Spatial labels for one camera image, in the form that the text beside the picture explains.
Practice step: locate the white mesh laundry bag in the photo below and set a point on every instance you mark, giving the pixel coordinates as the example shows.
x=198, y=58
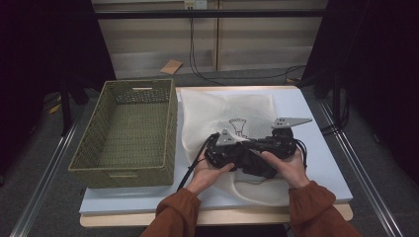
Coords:
x=204, y=112

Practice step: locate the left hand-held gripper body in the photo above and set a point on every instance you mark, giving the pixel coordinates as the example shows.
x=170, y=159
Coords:
x=224, y=154

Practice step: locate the black horizontal bar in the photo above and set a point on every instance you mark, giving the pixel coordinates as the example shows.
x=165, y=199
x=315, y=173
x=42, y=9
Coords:
x=210, y=14

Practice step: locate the person's left hand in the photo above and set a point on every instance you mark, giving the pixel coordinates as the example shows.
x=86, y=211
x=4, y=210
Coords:
x=206, y=177

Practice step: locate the yellow tape strip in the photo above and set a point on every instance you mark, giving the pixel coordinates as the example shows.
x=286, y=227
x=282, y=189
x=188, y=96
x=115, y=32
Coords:
x=55, y=108

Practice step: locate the green woven basket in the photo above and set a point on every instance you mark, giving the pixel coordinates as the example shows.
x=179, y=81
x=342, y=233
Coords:
x=131, y=138

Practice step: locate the person's right hand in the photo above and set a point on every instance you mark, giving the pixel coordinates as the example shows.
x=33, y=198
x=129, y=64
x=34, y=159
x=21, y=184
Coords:
x=291, y=171

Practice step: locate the brown cardboard piece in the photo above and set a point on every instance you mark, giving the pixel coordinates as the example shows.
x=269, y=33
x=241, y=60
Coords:
x=171, y=66

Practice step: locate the black garment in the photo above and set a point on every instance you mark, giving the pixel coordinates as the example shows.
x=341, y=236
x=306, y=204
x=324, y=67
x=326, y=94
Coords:
x=253, y=164

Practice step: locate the white wall power outlet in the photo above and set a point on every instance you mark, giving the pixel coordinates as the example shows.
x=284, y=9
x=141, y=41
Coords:
x=195, y=4

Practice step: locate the black metal stand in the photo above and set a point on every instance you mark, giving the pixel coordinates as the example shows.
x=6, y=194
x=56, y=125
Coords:
x=336, y=98
x=66, y=112

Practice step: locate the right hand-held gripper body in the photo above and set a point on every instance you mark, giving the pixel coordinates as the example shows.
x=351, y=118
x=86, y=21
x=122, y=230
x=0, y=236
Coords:
x=283, y=144

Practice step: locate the white foam mat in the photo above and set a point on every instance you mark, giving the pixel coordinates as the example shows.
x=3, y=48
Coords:
x=322, y=158

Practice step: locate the aluminium floor rail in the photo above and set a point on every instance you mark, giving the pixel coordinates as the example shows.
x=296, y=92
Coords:
x=372, y=197
x=46, y=181

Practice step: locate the black curtain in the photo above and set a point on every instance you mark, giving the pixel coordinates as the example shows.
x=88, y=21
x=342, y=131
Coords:
x=378, y=65
x=39, y=49

